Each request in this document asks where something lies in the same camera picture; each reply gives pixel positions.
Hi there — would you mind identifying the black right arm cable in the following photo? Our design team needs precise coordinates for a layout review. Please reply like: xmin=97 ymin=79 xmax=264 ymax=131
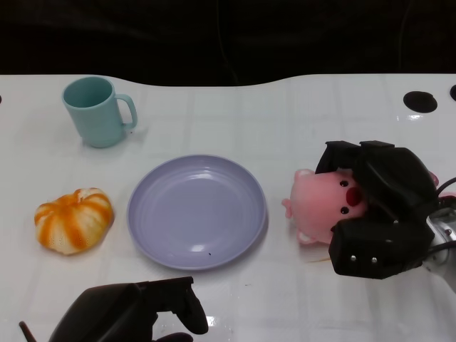
xmin=435 ymin=177 xmax=456 ymax=209

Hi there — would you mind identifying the light teal plastic mug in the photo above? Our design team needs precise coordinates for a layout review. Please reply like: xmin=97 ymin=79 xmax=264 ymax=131
xmin=61 ymin=76 xmax=138 ymax=149

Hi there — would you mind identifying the pink plush doll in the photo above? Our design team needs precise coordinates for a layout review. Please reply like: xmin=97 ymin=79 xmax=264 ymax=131
xmin=281 ymin=168 xmax=456 ymax=247

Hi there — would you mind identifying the orange white striped pumpkin toy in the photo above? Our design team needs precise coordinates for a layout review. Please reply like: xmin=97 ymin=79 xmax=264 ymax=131
xmin=33 ymin=187 xmax=115 ymax=256

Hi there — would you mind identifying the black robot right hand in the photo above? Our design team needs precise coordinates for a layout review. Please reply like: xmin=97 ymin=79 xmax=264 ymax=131
xmin=315 ymin=140 xmax=440 ymax=281

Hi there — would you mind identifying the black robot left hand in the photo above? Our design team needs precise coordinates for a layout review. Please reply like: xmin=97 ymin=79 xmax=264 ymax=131
xmin=48 ymin=276 xmax=209 ymax=342

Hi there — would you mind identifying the lavender plastic plate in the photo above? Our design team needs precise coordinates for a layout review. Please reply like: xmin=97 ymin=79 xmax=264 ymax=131
xmin=127 ymin=153 xmax=268 ymax=271

